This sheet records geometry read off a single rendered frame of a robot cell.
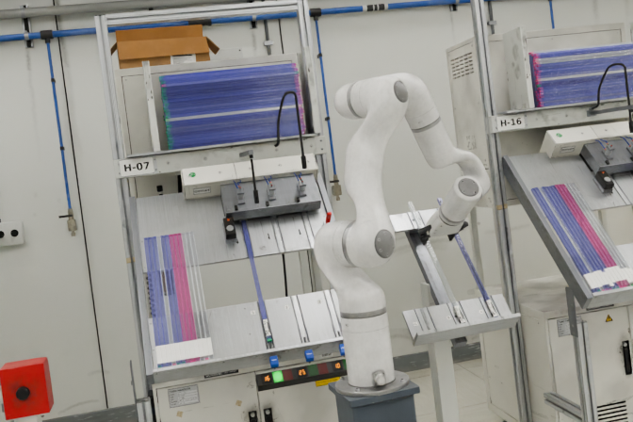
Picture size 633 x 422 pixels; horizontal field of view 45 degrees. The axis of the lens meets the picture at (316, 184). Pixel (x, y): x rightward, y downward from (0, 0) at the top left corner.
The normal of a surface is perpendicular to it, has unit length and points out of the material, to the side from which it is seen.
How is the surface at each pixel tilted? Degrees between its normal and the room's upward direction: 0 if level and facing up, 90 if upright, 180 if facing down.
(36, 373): 90
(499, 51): 90
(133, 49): 80
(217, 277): 90
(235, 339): 47
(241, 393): 90
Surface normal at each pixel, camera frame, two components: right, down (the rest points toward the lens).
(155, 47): 0.22, -0.17
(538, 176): 0.06, -0.71
